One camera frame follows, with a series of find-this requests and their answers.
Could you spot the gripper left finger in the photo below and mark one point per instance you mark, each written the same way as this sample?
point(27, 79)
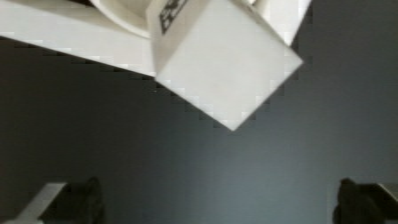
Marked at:
point(66, 204)

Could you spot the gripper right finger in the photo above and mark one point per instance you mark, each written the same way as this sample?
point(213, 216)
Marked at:
point(366, 203)

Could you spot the white stool leg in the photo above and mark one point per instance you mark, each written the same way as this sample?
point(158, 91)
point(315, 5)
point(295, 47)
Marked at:
point(220, 57)

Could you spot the white front fence wall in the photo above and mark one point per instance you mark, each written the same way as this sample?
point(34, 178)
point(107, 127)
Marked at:
point(66, 26)

